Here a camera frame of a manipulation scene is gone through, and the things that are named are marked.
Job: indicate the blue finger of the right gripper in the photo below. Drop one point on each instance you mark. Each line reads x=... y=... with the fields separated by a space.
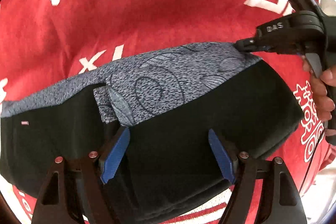
x=251 y=45

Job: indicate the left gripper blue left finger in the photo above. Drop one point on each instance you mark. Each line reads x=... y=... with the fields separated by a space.
x=113 y=153

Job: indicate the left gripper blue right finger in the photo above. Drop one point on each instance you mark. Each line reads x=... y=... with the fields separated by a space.
x=225 y=153

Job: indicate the red blanket with white characters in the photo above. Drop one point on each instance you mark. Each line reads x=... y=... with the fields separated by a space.
x=46 y=41

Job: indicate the person's right hand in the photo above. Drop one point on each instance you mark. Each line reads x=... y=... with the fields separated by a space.
x=323 y=103

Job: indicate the black and grey patterned pants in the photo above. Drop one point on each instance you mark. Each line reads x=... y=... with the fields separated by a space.
x=169 y=99

